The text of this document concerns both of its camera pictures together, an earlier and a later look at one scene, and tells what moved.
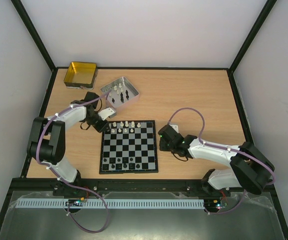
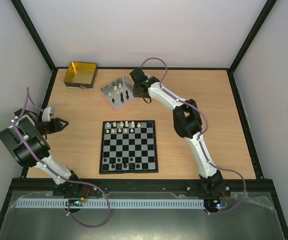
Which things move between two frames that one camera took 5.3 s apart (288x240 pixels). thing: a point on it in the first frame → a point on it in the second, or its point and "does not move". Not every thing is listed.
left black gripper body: [98, 127] → [54, 128]
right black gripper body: [162, 140] → [138, 91]
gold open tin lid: [81, 75] does not move
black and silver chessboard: [129, 147] does not move
